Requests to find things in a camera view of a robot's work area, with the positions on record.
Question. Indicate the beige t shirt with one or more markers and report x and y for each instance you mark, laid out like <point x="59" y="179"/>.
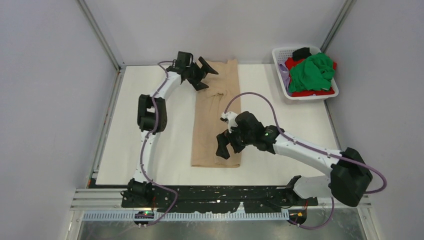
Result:
<point x="209" y="105"/>

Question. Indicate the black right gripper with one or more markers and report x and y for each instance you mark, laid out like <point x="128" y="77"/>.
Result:
<point x="224" y="139"/>

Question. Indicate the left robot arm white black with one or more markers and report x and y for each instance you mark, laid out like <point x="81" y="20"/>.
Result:
<point x="152" y="119"/>

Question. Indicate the green t shirt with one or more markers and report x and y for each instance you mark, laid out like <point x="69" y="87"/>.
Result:
<point x="314" y="73"/>

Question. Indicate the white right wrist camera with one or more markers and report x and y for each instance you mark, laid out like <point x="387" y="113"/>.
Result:
<point x="229" y="118"/>

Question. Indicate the red t shirt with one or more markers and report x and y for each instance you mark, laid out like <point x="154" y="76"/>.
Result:
<point x="290" y="63"/>

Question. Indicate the lavender garment in basket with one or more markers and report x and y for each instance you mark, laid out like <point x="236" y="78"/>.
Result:
<point x="285" y="75"/>

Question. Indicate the white slotted cable duct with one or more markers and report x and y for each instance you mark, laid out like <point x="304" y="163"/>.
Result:
<point x="148" y="215"/>

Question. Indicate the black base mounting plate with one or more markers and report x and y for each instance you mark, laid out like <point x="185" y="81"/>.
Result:
<point x="213" y="199"/>

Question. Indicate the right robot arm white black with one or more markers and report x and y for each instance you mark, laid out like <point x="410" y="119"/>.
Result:
<point x="344" y="175"/>

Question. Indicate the white plastic laundry basket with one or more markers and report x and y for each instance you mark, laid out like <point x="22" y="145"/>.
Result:
<point x="279" y="55"/>

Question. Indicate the black garment in basket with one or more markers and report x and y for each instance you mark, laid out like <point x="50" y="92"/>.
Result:
<point x="301" y="53"/>

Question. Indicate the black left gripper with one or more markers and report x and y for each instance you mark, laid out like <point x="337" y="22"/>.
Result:
<point x="205" y="70"/>

